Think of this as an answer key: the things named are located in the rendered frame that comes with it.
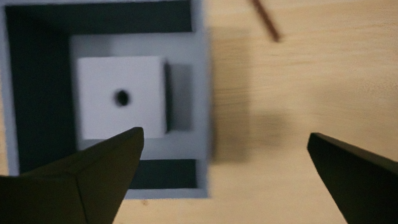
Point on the white flat plate with hole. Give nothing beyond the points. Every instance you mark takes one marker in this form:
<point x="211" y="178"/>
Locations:
<point x="110" y="82"/>

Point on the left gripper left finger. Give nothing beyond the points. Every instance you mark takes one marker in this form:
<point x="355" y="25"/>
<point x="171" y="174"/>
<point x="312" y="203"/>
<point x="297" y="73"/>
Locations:
<point x="87" y="187"/>

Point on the dark grey open box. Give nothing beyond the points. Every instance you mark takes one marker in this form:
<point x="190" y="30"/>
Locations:
<point x="42" y="43"/>

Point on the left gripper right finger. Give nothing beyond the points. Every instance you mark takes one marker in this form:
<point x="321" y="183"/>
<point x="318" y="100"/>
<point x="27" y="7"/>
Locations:
<point x="363" y="184"/>

